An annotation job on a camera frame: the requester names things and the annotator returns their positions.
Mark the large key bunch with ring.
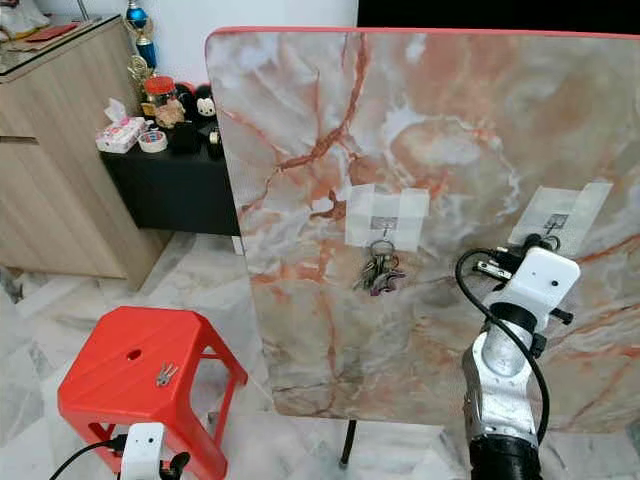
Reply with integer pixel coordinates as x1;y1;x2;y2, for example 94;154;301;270
360;240;409;298

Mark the small silver key set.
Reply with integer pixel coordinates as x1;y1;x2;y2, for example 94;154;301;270
154;362;180;389

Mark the red plastic stool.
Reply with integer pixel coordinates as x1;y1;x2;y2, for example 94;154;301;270
57;306;249;480

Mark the light wooden cabinet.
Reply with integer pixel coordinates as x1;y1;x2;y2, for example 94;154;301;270
0;15;159;281

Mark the marble folding table red rim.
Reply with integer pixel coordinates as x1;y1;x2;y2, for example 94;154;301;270
205;26;640;469

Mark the white pink tissue pack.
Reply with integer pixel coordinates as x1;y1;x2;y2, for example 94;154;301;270
97;98;149;154

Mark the black television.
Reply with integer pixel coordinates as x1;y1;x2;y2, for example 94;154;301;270
358;0;640;31

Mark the white tape roll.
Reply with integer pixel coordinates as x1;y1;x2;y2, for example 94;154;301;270
138;128;169;154

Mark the black low sideboard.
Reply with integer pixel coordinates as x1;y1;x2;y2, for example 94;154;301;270
100;125;241;239

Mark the white robed statue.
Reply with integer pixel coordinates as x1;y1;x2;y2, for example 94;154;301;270
0;0;51;39

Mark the flat red box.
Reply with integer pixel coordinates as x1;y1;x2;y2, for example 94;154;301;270
25;22;79;43

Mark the small gold trophy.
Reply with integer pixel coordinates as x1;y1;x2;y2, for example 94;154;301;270
128;55;156;101

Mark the clear jar red lid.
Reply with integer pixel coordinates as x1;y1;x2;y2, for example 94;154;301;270
145;76;181;129

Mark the tall blue trophy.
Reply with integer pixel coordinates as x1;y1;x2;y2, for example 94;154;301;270
125;0;158;69

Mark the black round plush toy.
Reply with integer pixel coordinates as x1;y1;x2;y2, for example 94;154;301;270
192;84;217;121

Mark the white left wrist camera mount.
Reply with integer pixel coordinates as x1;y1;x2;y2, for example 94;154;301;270
122;423;169;480

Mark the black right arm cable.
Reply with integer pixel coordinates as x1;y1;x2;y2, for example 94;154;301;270
454;247;551;446

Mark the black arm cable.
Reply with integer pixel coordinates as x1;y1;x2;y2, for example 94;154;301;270
50;436;129;480
454;247;551;446

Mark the taped adhesive wall hook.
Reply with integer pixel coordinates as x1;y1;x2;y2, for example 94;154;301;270
530;180;614;259
344;185;431;251

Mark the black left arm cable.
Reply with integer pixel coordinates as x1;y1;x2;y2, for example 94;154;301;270
50;436;129;480

